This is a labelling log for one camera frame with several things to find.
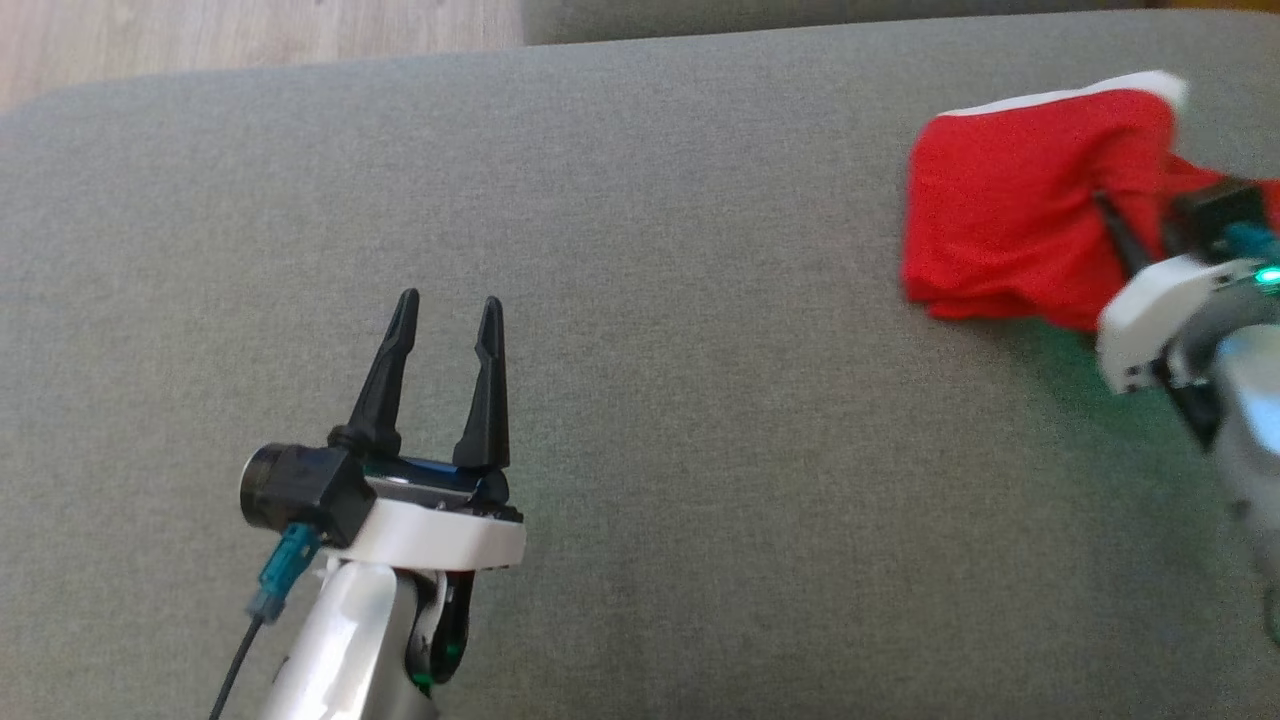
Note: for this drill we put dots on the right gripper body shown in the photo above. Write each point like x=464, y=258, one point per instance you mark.
x=1145, y=320

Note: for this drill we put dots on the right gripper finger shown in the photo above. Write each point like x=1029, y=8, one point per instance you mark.
x=1122, y=238

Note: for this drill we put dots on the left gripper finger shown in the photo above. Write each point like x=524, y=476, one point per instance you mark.
x=385, y=400
x=488, y=410

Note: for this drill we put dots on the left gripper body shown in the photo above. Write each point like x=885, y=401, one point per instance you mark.
x=440, y=535

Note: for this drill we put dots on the red and white jersey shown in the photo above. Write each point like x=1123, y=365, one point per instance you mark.
x=1000, y=200

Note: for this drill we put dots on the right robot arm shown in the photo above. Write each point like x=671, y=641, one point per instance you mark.
x=1245, y=400

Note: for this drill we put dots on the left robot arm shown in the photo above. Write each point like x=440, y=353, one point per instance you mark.
x=340, y=640

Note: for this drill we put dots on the large grey sofa seat cushion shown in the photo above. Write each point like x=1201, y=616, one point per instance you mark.
x=650, y=400

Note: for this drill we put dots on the wide yellow sofa backrest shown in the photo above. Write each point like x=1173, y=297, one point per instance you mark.
x=1230, y=3

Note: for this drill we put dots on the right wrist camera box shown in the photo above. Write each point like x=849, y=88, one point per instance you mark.
x=1215, y=215

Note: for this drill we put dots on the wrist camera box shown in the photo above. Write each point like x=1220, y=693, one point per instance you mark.
x=310, y=490
x=1215, y=215

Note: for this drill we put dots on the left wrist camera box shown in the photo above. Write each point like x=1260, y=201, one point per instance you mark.
x=310, y=490

